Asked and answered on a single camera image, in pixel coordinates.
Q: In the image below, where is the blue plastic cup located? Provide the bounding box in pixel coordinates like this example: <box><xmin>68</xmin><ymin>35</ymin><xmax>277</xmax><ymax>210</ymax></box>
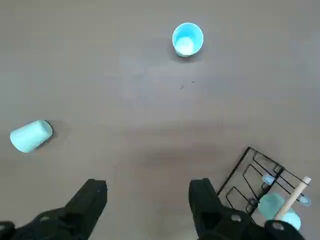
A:
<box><xmin>171</xmin><ymin>22</ymin><xmax>205</xmax><ymax>59</ymax></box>

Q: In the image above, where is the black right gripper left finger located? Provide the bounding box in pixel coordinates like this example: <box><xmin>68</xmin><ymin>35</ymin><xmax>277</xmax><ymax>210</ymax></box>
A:
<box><xmin>0</xmin><ymin>178</ymin><xmax>109</xmax><ymax>240</ymax></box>

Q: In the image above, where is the green plastic cup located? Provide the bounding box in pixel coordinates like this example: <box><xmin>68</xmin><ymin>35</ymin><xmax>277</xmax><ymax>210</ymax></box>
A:
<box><xmin>9</xmin><ymin>119</ymin><xmax>54</xmax><ymax>154</ymax></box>

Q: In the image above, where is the pale green cup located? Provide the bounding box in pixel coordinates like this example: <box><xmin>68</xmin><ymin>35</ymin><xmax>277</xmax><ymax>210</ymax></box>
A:
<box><xmin>257</xmin><ymin>192</ymin><xmax>303</xmax><ymax>230</ymax></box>

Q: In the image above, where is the black wire cup rack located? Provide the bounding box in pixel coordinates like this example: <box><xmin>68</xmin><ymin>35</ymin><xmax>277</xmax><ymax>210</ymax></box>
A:
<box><xmin>216</xmin><ymin>146</ymin><xmax>313</xmax><ymax>225</ymax></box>

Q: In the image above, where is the wooden rack rod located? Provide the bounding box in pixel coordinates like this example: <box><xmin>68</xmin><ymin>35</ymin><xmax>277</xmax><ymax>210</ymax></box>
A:
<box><xmin>273</xmin><ymin>176</ymin><xmax>313</xmax><ymax>221</ymax></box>

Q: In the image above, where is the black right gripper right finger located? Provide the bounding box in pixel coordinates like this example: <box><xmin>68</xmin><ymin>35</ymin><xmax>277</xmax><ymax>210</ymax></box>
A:
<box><xmin>188</xmin><ymin>177</ymin><xmax>305</xmax><ymax>240</ymax></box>

